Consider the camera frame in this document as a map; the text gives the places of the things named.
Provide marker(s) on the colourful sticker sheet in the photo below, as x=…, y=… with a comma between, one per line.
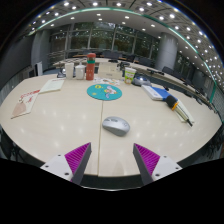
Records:
x=108, y=81

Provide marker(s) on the stack of white paper cups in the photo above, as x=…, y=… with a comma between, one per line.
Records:
x=69, y=70

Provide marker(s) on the group of ceiling lights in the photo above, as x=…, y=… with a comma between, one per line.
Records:
x=133, y=13

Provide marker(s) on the black conference microphone unit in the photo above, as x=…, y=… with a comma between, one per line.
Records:
x=141, y=81
x=61, y=74

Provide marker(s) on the blue and white book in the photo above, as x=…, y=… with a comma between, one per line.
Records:
x=158, y=92

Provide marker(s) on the red and white magazine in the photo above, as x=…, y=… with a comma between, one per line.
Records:
x=25, y=104

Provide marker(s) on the white lidded mug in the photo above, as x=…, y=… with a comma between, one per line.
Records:
x=80, y=72

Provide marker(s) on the black handheld microphone yellow band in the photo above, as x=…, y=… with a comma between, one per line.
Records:
x=171, y=101

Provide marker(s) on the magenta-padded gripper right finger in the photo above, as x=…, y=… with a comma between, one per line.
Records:
x=165, y=166

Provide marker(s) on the long curved conference table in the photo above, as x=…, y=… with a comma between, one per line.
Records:
x=166, y=77

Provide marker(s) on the silver computer mouse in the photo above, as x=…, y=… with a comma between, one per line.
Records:
x=116, y=126

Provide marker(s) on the red thermos bottle green band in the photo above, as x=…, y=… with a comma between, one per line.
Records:
x=90, y=68

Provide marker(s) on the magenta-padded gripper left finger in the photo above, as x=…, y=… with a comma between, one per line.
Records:
x=56, y=165

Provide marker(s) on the group of dark office chairs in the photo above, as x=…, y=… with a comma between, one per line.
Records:
x=176, y=75

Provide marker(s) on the round teal cartoon mouse pad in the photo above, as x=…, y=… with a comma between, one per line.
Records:
x=104, y=92

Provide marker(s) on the green printed paper cup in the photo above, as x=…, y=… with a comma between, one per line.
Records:
x=129, y=76

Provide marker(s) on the white cardboard organizer box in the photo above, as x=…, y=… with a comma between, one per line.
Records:
x=108, y=70

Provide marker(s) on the white booklet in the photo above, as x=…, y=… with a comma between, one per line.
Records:
x=52, y=85

